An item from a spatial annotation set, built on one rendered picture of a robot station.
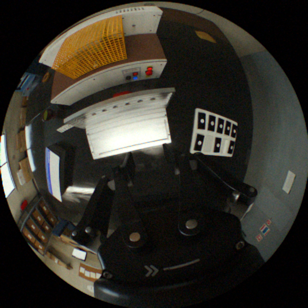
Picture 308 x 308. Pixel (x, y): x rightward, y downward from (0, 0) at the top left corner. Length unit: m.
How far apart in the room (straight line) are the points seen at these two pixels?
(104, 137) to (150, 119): 0.25
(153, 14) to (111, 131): 0.63
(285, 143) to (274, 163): 0.48
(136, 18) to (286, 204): 2.68
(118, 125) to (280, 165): 2.35
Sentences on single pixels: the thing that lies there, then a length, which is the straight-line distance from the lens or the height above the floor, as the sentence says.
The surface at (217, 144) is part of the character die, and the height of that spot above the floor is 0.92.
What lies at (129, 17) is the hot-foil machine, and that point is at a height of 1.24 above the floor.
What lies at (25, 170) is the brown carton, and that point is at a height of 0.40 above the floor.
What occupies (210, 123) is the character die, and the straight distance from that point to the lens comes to 0.68.
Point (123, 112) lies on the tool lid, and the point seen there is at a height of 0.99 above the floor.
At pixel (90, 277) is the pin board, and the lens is 3.35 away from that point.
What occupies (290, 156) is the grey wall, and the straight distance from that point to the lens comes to 2.20.
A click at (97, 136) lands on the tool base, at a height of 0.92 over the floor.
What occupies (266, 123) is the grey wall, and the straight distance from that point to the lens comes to 2.33.
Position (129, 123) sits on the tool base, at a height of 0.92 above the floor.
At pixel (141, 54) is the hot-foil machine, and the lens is 0.46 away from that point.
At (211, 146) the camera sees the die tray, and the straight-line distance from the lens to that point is 0.71.
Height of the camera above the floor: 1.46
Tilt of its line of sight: 71 degrees down
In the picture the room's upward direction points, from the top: 157 degrees clockwise
